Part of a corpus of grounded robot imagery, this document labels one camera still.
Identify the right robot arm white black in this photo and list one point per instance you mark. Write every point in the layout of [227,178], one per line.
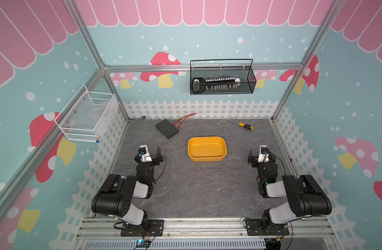
[305,198]

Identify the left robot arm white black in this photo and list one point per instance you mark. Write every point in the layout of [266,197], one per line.
[114,197]

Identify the black flat box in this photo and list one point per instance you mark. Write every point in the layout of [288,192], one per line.
[167,128]

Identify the yellow plastic storage box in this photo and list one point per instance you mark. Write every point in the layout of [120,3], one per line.
[206,148]

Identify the yellow black screwdriver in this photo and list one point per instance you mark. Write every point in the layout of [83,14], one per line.
[245,126]

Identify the black socket bit holder set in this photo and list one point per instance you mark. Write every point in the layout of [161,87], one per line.
[200,85]

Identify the green circuit board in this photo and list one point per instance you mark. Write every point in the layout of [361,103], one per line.
[143,244]

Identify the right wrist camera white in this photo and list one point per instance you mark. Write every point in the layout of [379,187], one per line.
[263,154]

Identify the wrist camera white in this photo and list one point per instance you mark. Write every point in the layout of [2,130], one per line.
[144,155]
[263,154]

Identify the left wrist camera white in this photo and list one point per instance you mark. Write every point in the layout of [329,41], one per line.
[144,155]

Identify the red handled pliers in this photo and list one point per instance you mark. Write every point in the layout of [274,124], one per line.
[182,120]

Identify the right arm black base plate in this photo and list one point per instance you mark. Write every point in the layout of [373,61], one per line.
[260,227]

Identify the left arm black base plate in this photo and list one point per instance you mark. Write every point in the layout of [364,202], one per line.
[148,228]

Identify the white wire mesh basket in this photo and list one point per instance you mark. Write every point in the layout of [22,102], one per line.
[88,116]

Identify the black wire mesh basket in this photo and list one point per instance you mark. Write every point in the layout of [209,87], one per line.
[222,76]

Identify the aluminium front rail frame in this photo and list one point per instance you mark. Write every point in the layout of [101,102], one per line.
[207,234]

